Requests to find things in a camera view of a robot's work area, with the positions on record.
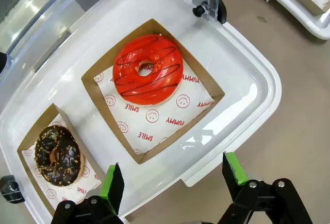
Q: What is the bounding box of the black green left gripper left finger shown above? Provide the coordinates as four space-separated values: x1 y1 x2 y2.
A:
51 162 125 224

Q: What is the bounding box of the cardboard box of nut donut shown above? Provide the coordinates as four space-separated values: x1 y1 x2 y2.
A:
16 102 106 217

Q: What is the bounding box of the chocolate donut with nut crumbs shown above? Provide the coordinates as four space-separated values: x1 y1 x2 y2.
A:
35 125 85 187

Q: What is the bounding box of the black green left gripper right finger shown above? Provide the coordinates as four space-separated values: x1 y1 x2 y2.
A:
218 151 314 224

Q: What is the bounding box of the red glazed donut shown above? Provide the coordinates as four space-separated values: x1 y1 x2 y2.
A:
112 35 184 106

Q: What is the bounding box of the clear lid with black handle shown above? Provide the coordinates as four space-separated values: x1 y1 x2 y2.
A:
0 0 221 65

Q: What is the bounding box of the black lid handle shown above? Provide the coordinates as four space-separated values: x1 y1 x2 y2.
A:
0 51 11 83

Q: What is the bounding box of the white display tray with red donut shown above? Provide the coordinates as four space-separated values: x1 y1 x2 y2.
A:
0 0 283 224

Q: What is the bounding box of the cardboard box of red donut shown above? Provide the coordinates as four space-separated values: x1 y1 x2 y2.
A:
81 18 225 165

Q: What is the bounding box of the white display tray with yellow donut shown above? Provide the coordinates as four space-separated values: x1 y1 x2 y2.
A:
265 0 330 41

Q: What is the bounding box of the printed paper under red donut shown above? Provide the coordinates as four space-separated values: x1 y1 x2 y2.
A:
94 65 215 155

